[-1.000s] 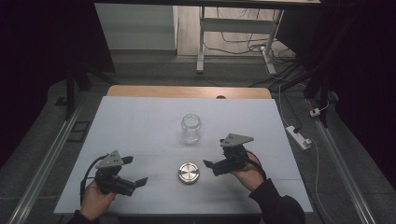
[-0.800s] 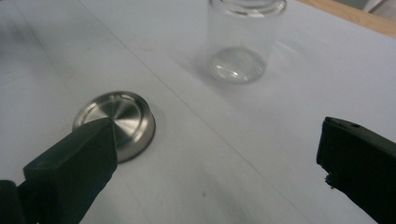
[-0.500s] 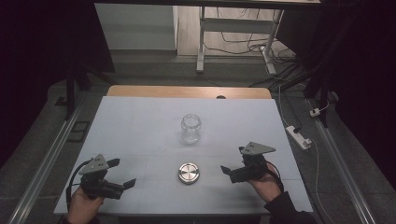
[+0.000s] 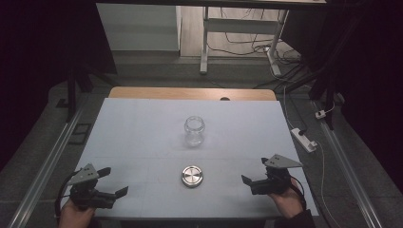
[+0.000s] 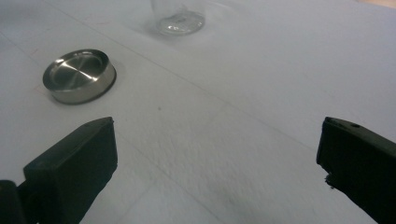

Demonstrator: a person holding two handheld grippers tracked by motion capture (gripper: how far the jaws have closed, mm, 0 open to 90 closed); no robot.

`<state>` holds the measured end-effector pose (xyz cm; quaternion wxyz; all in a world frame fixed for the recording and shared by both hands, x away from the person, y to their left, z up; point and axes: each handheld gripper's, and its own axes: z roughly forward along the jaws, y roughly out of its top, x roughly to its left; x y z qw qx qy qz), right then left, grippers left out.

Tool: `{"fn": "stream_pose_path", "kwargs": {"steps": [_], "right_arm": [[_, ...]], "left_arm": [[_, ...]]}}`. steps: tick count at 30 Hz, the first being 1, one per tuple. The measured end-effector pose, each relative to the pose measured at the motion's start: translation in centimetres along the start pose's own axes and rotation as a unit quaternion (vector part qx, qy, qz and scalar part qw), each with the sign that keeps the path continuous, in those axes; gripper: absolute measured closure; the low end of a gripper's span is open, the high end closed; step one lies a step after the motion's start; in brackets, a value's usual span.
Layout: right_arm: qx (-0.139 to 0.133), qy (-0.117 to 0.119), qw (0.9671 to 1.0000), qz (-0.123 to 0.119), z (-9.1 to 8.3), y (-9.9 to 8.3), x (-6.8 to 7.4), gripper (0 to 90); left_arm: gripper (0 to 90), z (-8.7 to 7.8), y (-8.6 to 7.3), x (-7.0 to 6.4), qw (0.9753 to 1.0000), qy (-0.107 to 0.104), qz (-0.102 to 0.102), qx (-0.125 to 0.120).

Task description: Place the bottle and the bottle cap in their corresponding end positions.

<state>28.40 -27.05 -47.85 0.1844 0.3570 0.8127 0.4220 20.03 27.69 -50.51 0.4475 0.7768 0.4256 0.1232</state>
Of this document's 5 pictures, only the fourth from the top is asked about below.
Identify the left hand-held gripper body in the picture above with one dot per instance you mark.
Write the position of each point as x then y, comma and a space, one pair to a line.
87, 196

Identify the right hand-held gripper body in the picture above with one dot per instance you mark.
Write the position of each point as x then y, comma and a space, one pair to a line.
275, 185

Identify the round silver metal lid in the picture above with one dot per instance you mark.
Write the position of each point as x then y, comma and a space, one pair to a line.
192, 176

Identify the clear glass jar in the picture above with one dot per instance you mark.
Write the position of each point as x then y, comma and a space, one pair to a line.
194, 134

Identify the person's right hand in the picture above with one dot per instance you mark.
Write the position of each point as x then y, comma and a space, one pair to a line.
290, 202

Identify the person's left hand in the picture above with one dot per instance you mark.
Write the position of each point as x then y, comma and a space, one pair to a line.
73, 218

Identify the white power strip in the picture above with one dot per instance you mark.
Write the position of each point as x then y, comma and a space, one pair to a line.
303, 139

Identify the pale blue table mat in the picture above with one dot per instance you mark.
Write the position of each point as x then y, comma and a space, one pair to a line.
152, 139

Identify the small white adapter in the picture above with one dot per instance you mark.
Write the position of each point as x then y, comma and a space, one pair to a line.
320, 114

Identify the black metal stand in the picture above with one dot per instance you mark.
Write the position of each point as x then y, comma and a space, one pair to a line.
329, 95
71, 91

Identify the wooden table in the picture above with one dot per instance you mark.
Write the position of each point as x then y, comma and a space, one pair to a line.
177, 93

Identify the black curtain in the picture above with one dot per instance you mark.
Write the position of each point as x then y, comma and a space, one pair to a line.
38, 63
374, 79

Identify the black square floor frame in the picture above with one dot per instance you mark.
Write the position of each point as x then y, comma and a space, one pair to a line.
80, 134

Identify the aluminium floor rail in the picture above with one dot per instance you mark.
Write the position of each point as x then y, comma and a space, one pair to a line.
47, 164
348, 171

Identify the white desk frame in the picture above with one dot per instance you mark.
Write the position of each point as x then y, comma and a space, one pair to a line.
240, 26

